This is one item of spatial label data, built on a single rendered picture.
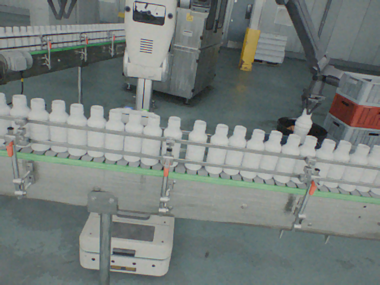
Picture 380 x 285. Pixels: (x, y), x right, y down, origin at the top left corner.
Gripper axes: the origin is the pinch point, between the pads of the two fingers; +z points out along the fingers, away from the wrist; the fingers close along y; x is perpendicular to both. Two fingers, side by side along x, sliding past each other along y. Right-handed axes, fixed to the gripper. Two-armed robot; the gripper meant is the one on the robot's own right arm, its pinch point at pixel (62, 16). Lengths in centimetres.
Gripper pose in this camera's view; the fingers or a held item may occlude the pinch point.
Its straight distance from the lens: 108.7
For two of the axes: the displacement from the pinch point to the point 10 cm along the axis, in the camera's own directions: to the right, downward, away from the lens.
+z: -1.6, 8.9, 4.4
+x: 9.9, 1.4, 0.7
